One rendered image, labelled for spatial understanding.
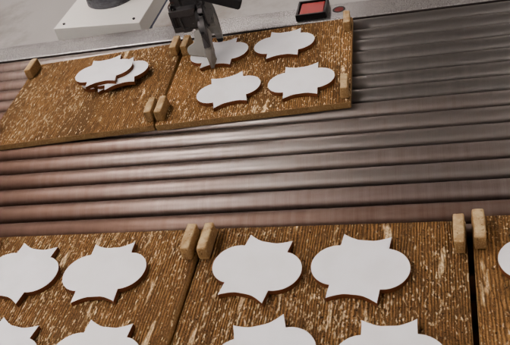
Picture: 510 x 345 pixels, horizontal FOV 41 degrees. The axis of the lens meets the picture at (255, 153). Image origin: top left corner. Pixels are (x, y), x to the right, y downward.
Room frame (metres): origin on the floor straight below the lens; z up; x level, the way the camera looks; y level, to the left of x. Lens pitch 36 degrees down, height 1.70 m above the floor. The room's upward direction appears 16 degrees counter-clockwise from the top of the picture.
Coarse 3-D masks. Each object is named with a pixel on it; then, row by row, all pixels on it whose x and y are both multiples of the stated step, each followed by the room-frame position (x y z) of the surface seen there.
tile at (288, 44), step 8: (288, 32) 1.44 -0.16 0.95; (296, 32) 1.43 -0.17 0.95; (264, 40) 1.44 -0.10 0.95; (272, 40) 1.43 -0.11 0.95; (280, 40) 1.41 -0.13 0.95; (288, 40) 1.40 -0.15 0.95; (296, 40) 1.39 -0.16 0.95; (304, 40) 1.38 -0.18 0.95; (312, 40) 1.37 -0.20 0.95; (256, 48) 1.41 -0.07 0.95; (264, 48) 1.40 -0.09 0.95; (272, 48) 1.39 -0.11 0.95; (280, 48) 1.38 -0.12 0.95; (288, 48) 1.37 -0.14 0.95; (296, 48) 1.36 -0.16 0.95; (304, 48) 1.35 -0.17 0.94; (264, 56) 1.38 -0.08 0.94; (272, 56) 1.35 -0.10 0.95; (280, 56) 1.35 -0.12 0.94; (288, 56) 1.35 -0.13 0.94; (296, 56) 1.33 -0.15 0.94
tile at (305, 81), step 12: (288, 72) 1.27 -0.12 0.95; (300, 72) 1.25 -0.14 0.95; (312, 72) 1.24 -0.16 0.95; (324, 72) 1.23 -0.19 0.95; (276, 84) 1.23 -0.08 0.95; (288, 84) 1.22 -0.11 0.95; (300, 84) 1.21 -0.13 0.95; (312, 84) 1.19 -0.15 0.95; (324, 84) 1.18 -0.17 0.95; (288, 96) 1.18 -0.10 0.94; (300, 96) 1.18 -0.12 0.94
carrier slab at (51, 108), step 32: (64, 64) 1.64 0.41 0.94; (160, 64) 1.49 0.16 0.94; (32, 96) 1.52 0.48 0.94; (64, 96) 1.47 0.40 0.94; (96, 96) 1.42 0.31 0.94; (128, 96) 1.38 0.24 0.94; (0, 128) 1.41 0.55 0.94; (32, 128) 1.37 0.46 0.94; (64, 128) 1.33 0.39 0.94; (96, 128) 1.29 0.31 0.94; (128, 128) 1.25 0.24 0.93
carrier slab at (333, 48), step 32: (256, 32) 1.51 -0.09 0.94; (320, 32) 1.42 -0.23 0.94; (352, 32) 1.38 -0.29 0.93; (192, 64) 1.44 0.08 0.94; (256, 64) 1.36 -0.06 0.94; (288, 64) 1.31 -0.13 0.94; (320, 64) 1.28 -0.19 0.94; (192, 96) 1.30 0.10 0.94; (256, 96) 1.23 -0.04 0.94; (320, 96) 1.16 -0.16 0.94; (160, 128) 1.23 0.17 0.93
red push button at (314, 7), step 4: (304, 4) 1.60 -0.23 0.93; (308, 4) 1.59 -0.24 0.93; (312, 4) 1.58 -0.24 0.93; (316, 4) 1.58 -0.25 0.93; (320, 4) 1.57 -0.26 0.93; (324, 4) 1.57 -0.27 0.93; (304, 8) 1.57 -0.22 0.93; (308, 8) 1.57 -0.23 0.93; (312, 8) 1.56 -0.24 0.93; (316, 8) 1.55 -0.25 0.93; (320, 8) 1.55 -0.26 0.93; (300, 12) 1.56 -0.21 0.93; (304, 12) 1.55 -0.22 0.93; (308, 12) 1.55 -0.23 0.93; (312, 12) 1.54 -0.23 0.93
